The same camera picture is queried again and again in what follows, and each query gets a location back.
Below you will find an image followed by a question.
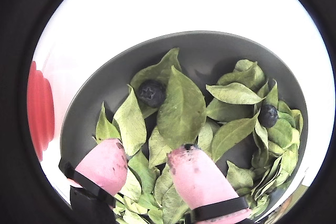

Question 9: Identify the dark grey shallow bowl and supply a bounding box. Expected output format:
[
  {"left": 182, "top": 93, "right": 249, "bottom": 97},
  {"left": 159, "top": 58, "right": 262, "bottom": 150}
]
[{"left": 59, "top": 30, "right": 308, "bottom": 224}]

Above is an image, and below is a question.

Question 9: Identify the red collapsible silicone cup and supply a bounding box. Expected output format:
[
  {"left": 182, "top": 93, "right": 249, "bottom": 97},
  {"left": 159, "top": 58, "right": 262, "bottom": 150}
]
[{"left": 27, "top": 60, "right": 55, "bottom": 162}]

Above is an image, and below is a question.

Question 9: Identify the pink-tipped black gripper finger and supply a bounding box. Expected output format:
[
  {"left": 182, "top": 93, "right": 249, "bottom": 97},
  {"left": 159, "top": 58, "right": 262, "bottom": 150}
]
[
  {"left": 59, "top": 137, "right": 129, "bottom": 224},
  {"left": 167, "top": 143, "right": 253, "bottom": 224}
]

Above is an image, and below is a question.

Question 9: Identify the pile of green leaves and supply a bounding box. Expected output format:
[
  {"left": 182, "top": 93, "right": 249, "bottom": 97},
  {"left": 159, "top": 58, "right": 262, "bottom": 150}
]
[{"left": 93, "top": 47, "right": 304, "bottom": 224}]

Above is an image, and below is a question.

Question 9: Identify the dark blueberry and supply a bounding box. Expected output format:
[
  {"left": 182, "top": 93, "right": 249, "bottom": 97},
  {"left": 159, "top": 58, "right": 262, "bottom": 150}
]
[
  {"left": 258, "top": 104, "right": 279, "bottom": 129},
  {"left": 138, "top": 79, "right": 167, "bottom": 109}
]

